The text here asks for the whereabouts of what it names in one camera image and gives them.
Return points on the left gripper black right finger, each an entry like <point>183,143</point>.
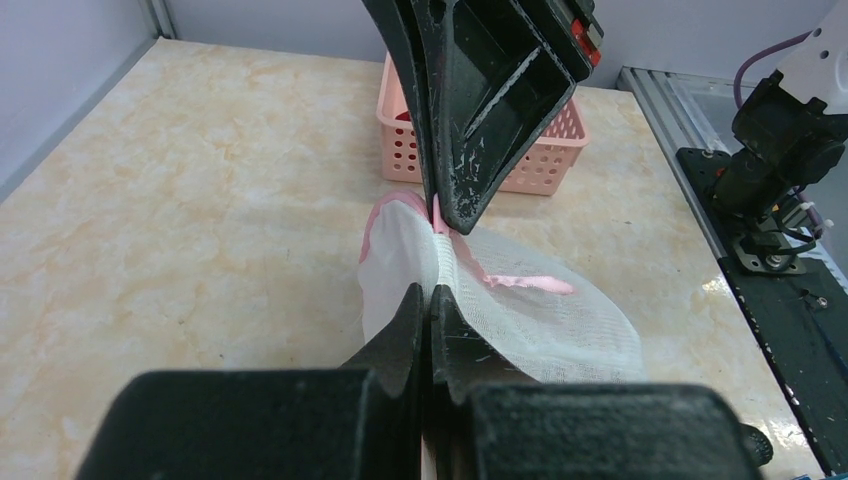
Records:
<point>489,420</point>

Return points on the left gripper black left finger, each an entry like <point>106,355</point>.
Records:
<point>361,420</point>

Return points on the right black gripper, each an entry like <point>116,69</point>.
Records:
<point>482,80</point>

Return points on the white pink mesh laundry bag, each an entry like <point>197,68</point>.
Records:
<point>546,319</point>

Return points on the pink plastic basket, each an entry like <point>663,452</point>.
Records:
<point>539,172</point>

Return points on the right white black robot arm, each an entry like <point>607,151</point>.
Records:
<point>792,127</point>

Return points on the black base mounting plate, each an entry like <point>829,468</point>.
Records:
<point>798,316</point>

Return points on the aluminium frame rail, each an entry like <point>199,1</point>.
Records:
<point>686,112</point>

